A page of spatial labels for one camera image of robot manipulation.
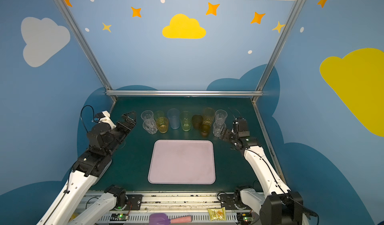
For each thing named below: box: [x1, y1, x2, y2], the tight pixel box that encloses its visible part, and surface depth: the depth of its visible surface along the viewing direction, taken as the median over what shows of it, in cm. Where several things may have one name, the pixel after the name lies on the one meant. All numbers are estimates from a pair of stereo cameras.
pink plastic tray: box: [147, 139, 216, 185], surface depth 90 cm
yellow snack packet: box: [208, 207, 227, 222], surface depth 72 cm
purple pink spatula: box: [148, 213, 193, 225], surface depth 71 cm
